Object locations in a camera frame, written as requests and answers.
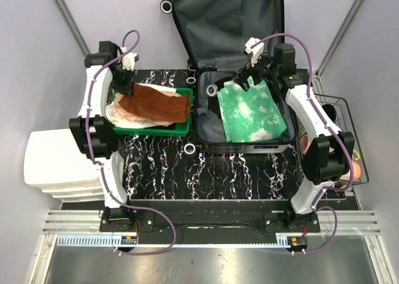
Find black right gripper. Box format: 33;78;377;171
233;51;279;92

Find brown garment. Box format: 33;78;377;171
119;84;191;123

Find teal green garment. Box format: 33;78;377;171
217;77;287;143

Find white towel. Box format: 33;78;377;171
106;83;180;129

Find space astronaut hard-shell suitcase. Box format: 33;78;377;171
160;0;298;154

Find pink floral garment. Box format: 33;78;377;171
113;93;172;128

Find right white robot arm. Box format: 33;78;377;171
233;60;355;232

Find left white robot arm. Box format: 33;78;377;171
69;66;128;209

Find blue lid round jar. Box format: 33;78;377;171
206;84;218;97

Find green plastic tray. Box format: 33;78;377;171
110;92;190;137

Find pink patterned mug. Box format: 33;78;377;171
300;134;311;154

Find black round object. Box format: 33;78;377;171
322;104;337;122

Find white stacked storage bins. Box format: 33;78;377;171
24;129;104;203

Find yellow mug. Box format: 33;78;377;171
352;150;360;161

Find peach pink mug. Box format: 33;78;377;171
335;161;362;189

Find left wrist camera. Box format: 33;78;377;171
99;41;119;59

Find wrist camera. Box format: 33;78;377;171
273;43;296;67
99;41;119;59

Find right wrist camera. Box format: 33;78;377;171
273;43;296;67

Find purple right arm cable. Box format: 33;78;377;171
254;33;355;255

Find black wire basket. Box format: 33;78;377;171
294;93;369;185

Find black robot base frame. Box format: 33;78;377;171
100;200;320;243

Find aluminium rail frame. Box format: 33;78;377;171
29;0;399;284

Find white cable duct strip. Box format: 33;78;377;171
57;234;292;248

